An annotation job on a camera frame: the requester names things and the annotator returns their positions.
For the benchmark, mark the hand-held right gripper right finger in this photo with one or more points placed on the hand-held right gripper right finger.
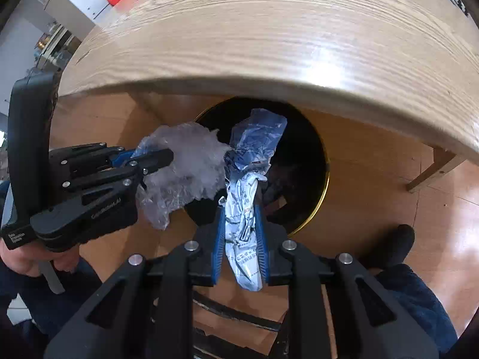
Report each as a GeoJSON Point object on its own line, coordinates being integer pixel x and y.
{"type": "Point", "coordinates": [262, 248]}

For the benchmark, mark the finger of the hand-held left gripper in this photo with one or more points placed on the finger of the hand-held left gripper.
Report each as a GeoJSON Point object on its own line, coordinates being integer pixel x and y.
{"type": "Point", "coordinates": [157, 159]}
{"type": "Point", "coordinates": [119, 158]}

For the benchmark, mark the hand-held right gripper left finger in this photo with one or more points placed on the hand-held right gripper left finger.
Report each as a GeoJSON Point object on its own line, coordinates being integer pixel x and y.
{"type": "Point", "coordinates": [220, 248]}

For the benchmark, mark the clear plastic wrap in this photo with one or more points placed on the clear plastic wrap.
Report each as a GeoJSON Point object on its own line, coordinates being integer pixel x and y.
{"type": "Point", "coordinates": [191, 164]}

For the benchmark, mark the blue silver wrapper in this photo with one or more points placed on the blue silver wrapper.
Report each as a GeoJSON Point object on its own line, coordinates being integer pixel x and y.
{"type": "Point", "coordinates": [243, 202]}

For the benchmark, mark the black bin with gold rim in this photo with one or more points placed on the black bin with gold rim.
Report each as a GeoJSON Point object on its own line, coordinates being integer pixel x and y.
{"type": "Point", "coordinates": [299, 164]}

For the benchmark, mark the person's left hand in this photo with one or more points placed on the person's left hand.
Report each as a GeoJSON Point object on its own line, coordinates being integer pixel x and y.
{"type": "Point", "coordinates": [22, 261]}

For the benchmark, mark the person's left leg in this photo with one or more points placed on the person's left leg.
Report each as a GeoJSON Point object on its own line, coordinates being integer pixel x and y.
{"type": "Point", "coordinates": [26, 303]}

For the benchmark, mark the person's leg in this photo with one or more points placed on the person's leg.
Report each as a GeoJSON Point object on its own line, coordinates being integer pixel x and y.
{"type": "Point", "coordinates": [411, 299]}
{"type": "Point", "coordinates": [26, 303]}

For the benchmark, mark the white shelf rack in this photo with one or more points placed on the white shelf rack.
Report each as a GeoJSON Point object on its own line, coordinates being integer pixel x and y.
{"type": "Point", "coordinates": [52, 45]}

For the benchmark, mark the black shoe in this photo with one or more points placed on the black shoe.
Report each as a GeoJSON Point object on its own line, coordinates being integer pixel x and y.
{"type": "Point", "coordinates": [398, 243]}

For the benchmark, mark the person's right leg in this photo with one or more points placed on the person's right leg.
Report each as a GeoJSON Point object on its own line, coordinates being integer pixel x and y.
{"type": "Point", "coordinates": [411, 299]}

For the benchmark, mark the white cabinet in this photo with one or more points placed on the white cabinet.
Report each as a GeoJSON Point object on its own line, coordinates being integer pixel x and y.
{"type": "Point", "coordinates": [78, 3]}

